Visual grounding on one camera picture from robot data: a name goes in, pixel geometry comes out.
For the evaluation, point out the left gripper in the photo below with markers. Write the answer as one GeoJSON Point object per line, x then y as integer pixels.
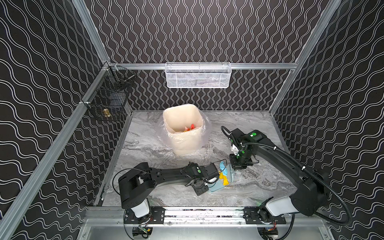
{"type": "Point", "coordinates": [214, 173]}

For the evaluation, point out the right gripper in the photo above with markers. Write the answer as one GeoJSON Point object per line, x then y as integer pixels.
{"type": "Point", "coordinates": [240, 160]}

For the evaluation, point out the teal dustpan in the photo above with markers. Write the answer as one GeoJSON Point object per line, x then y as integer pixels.
{"type": "Point", "coordinates": [216, 186]}

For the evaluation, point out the teal hand brush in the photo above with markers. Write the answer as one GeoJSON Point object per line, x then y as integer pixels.
{"type": "Point", "coordinates": [228, 172]}

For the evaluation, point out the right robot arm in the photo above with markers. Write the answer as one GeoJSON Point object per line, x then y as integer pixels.
{"type": "Point", "coordinates": [311, 193]}

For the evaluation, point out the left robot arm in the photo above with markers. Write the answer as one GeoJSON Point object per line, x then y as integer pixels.
{"type": "Point", "coordinates": [139, 182]}

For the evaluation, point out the blue paper scrap left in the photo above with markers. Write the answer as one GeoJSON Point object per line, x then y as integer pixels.
{"type": "Point", "coordinates": [223, 167]}

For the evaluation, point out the yellow paper scrap left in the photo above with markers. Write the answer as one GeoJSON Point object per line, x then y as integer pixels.
{"type": "Point", "coordinates": [224, 179]}

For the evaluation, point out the clear plastic bin liner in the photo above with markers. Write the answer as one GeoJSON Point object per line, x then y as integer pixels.
{"type": "Point", "coordinates": [207, 132]}

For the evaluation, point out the red paper scrap near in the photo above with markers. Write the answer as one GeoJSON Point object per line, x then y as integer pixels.
{"type": "Point", "coordinates": [190, 128]}

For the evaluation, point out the cream plastic waste bin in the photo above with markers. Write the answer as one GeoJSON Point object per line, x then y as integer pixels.
{"type": "Point", "coordinates": [179, 114]}

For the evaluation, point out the brass object in basket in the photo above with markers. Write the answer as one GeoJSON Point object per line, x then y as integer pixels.
{"type": "Point", "coordinates": [106, 113]}

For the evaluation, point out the aluminium front rail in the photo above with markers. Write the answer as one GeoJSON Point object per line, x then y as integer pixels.
{"type": "Point", "coordinates": [183, 217]}

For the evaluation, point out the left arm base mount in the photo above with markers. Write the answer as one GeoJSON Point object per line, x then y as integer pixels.
{"type": "Point", "coordinates": [150, 216]}

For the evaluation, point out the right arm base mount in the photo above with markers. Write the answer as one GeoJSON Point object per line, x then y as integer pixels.
{"type": "Point", "coordinates": [257, 216]}

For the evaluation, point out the white wire basket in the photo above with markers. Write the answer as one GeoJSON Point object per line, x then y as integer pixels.
{"type": "Point", "coordinates": [195, 75]}

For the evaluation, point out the black wire basket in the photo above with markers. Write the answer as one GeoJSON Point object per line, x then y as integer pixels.
{"type": "Point", "coordinates": [112, 92]}

